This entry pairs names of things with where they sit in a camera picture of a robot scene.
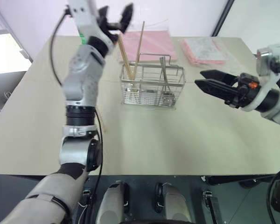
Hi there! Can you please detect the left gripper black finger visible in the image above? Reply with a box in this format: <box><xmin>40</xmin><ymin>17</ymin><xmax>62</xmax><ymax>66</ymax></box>
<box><xmin>97</xmin><ymin>6</ymin><xmax>110</xmax><ymax>20</ymax></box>
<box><xmin>119</xmin><ymin>2</ymin><xmax>134</xmax><ymax>34</ymax></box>

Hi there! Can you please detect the wooden chopstick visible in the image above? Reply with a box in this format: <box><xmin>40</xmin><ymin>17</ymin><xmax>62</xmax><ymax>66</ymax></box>
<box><xmin>129</xmin><ymin>21</ymin><xmax>146</xmax><ymax>101</ymax></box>
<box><xmin>117</xmin><ymin>37</ymin><xmax>139</xmax><ymax>101</ymax></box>

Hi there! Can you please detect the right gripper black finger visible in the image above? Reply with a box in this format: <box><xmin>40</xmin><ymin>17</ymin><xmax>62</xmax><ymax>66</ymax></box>
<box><xmin>200</xmin><ymin>69</ymin><xmax>239</xmax><ymax>83</ymax></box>
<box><xmin>194</xmin><ymin>79</ymin><xmax>238</xmax><ymax>101</ymax></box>

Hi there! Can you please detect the white window frame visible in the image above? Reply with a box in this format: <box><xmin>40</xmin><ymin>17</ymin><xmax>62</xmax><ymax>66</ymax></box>
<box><xmin>0</xmin><ymin>0</ymin><xmax>34</xmax><ymax>76</ymax></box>

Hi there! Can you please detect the silver wire basket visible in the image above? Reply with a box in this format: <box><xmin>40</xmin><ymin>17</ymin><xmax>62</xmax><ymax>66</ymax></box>
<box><xmin>119</xmin><ymin>55</ymin><xmax>187</xmax><ymax>110</ymax></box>

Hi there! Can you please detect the metal spoon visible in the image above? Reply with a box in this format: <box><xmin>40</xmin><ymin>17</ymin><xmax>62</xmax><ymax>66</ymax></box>
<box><xmin>159</xmin><ymin>56</ymin><xmax>175</xmax><ymax>105</ymax></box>

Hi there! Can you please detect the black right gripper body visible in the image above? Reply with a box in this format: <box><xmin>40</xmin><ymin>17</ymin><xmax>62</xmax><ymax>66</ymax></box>
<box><xmin>223</xmin><ymin>72</ymin><xmax>263</xmax><ymax>110</ymax></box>

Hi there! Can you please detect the black strut with clip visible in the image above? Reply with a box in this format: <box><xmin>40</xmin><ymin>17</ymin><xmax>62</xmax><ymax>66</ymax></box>
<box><xmin>82</xmin><ymin>188</ymin><xmax>93</xmax><ymax>224</ymax></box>
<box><xmin>201</xmin><ymin>190</ymin><xmax>219</xmax><ymax>224</ymax></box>

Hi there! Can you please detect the black table frame bar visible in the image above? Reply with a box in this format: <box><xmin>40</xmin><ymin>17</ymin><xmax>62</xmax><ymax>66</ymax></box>
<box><xmin>204</xmin><ymin>174</ymin><xmax>278</xmax><ymax>187</ymax></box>

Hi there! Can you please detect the grey black rounded leg cover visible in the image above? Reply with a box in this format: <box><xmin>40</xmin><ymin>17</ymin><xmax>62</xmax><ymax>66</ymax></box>
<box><xmin>95</xmin><ymin>180</ymin><xmax>131</xmax><ymax>224</ymax></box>
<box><xmin>154</xmin><ymin>182</ymin><xmax>192</xmax><ymax>224</ymax></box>

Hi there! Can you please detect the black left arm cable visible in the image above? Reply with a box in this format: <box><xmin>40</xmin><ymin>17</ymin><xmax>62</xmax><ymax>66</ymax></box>
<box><xmin>49</xmin><ymin>6</ymin><xmax>104</xmax><ymax>182</ymax></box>

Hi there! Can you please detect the pink paper stack in sleeve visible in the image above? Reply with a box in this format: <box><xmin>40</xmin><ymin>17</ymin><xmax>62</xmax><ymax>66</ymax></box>
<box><xmin>118</xmin><ymin>29</ymin><xmax>179</xmax><ymax>65</ymax></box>

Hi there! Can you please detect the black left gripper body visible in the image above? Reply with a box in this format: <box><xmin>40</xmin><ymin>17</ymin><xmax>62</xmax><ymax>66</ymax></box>
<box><xmin>97</xmin><ymin>14</ymin><xmax>123</xmax><ymax>44</ymax></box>

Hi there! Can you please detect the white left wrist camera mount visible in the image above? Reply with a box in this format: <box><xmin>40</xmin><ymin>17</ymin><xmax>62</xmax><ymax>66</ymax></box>
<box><xmin>67</xmin><ymin>0</ymin><xmax>115</xmax><ymax>56</ymax></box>

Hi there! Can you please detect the dark vertical post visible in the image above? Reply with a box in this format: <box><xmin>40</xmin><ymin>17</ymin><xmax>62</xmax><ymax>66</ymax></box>
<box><xmin>211</xmin><ymin>0</ymin><xmax>235</xmax><ymax>37</ymax></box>

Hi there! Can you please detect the pink grey cloth pack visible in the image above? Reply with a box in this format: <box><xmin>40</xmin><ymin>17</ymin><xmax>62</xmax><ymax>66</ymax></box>
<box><xmin>180</xmin><ymin>37</ymin><xmax>227</xmax><ymax>67</ymax></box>

